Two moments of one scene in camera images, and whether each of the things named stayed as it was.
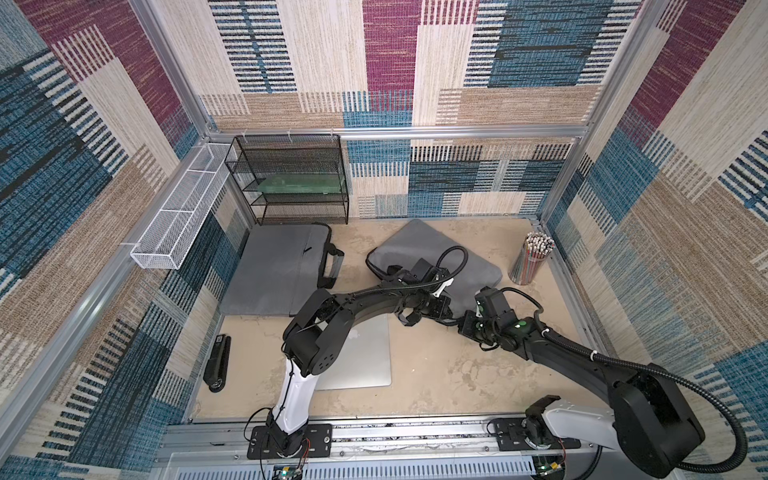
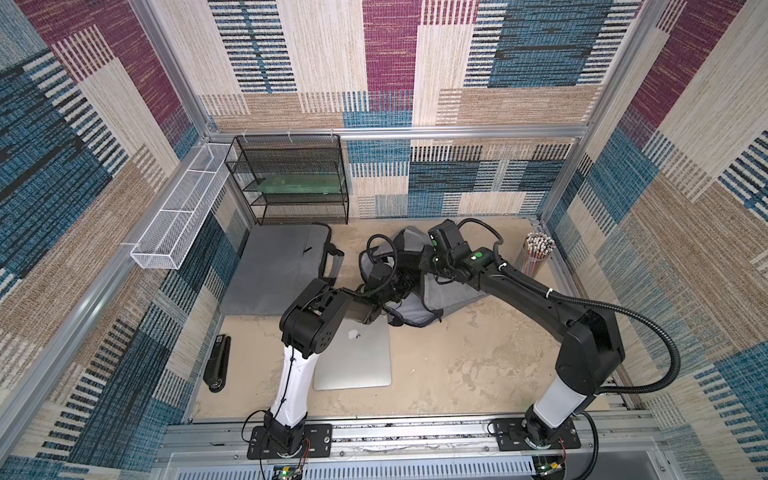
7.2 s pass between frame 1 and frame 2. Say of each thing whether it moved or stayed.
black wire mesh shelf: stayed
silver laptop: stayed
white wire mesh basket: stayed
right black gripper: moved
